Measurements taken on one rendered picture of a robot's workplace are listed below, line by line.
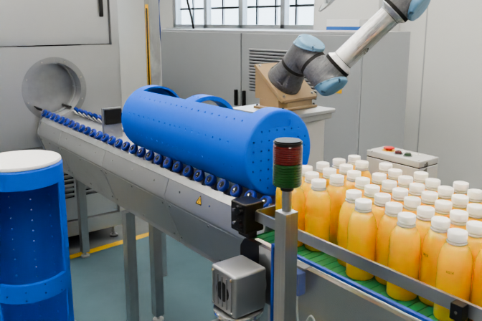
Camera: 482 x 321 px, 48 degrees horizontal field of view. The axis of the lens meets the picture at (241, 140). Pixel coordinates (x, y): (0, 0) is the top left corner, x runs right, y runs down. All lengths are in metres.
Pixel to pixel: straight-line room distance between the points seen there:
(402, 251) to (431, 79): 3.36
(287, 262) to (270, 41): 2.73
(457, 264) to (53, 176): 1.34
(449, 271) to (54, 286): 1.39
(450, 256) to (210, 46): 3.38
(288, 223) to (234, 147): 0.56
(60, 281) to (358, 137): 2.01
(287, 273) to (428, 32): 3.49
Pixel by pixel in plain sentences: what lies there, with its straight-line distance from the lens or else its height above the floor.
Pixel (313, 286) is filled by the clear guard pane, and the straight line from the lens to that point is 1.34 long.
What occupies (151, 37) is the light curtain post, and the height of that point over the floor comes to 1.42.
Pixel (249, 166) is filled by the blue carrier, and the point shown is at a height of 1.07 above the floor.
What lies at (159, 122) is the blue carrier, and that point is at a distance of 2.10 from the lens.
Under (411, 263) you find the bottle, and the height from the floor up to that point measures 0.99.
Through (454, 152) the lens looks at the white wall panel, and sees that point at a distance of 4.51.
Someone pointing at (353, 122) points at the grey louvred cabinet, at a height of 0.90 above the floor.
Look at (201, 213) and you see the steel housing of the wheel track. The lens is 1.93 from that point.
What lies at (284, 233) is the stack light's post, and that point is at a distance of 1.20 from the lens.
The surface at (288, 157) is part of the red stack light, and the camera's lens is 1.14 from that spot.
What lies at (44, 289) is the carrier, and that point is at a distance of 2.08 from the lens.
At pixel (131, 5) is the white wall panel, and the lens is 7.33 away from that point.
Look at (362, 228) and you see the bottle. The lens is 1.31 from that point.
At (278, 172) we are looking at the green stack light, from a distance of 1.15.
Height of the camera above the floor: 1.51
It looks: 12 degrees down
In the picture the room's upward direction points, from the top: straight up
